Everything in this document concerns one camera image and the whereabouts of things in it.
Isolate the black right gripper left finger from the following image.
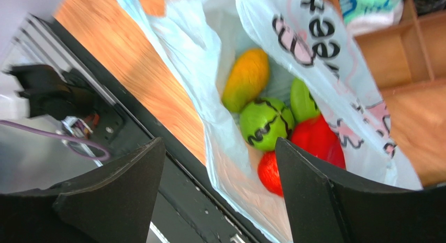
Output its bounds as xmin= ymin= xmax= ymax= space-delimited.
xmin=1 ymin=138 xmax=165 ymax=242

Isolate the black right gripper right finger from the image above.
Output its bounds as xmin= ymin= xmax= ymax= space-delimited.
xmin=275 ymin=138 xmax=445 ymax=242

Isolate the orange red wrinkled fruit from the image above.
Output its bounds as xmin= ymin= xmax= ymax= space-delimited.
xmin=257 ymin=151 xmax=283 ymax=197

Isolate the red bell pepper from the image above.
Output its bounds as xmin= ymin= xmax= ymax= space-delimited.
xmin=291 ymin=115 xmax=346 ymax=170

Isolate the light green starfruit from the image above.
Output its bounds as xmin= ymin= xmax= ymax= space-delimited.
xmin=290 ymin=78 xmax=320 ymax=123

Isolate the green watermelon toy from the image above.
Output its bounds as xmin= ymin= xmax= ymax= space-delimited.
xmin=239 ymin=97 xmax=296 ymax=152

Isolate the yellow green mango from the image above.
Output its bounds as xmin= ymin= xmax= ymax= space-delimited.
xmin=221 ymin=48 xmax=270 ymax=113

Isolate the light blue printed plastic bag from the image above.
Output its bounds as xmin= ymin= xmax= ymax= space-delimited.
xmin=116 ymin=0 xmax=422 ymax=242

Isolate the brown wooden divided tray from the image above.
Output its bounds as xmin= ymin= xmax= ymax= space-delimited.
xmin=320 ymin=0 xmax=446 ymax=90

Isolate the teal white sock pair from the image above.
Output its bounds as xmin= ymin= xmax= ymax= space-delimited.
xmin=339 ymin=0 xmax=404 ymax=36

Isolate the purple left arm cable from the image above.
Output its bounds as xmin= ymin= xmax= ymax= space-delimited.
xmin=0 ymin=119 xmax=112 ymax=162

